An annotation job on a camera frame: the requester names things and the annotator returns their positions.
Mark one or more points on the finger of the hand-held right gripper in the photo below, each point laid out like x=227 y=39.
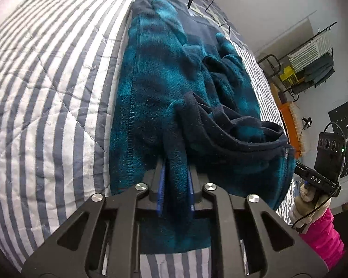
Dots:
x=300 y=169

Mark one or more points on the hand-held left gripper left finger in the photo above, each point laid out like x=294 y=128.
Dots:
x=161 y=191

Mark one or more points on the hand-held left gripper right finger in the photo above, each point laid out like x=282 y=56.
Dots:
x=190 y=192

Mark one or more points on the teal plaid fleece garment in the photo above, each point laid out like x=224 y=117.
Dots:
x=162 y=78

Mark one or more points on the black clothes drying rack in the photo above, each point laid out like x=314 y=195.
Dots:
x=332 y=39

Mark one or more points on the person's right hand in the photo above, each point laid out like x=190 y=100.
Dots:
x=306 y=192

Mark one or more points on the small black device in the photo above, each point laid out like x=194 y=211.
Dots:
x=307 y=122

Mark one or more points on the orange furniture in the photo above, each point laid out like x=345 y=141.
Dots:
x=290 y=121

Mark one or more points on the grey hanging garment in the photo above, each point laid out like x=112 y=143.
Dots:
x=319 y=69

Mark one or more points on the yellow box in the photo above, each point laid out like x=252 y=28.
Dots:
x=288 y=76

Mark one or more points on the striped hanging towel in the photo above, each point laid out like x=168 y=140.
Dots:
x=310 y=50

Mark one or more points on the striped quilt bed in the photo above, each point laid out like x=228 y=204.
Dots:
x=46 y=92

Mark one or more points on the black metal frame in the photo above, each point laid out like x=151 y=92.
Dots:
x=275 y=63

